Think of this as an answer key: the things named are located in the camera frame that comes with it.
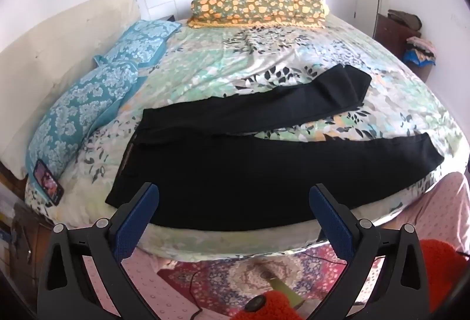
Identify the patterned red rug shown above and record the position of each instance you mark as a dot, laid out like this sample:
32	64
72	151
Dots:
227	276

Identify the red fuzzy slipper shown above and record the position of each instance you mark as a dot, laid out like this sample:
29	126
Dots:
444	268
279	309

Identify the cream padded headboard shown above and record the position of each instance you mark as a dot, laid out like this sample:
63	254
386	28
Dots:
55	48

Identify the brown wooden cabinet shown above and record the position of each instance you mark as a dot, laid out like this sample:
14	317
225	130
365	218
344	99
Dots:
393	37

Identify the large blue floral pillow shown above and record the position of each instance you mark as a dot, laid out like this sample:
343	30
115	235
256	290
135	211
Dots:
84	103

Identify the smartphone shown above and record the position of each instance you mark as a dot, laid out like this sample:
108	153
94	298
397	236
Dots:
47	182

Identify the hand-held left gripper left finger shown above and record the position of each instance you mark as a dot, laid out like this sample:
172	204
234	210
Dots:
135	222

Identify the dark folded clothes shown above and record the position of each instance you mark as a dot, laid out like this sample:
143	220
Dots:
404	18

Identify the wooden nightstand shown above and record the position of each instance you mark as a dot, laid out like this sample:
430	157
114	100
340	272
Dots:
22	232

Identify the leaf print bed sheet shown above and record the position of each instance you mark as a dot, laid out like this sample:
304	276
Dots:
257	48

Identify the black pants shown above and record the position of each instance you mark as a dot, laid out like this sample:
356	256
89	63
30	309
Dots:
238	176

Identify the small blue floral pillow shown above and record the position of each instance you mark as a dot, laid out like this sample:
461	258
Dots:
143	37

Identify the colourful clothes pile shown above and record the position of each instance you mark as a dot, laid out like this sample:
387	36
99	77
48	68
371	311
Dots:
420	52

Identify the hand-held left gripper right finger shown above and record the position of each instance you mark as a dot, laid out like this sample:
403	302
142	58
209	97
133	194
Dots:
332	221

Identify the yellow floral pillow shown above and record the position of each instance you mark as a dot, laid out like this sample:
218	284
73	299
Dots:
257	4

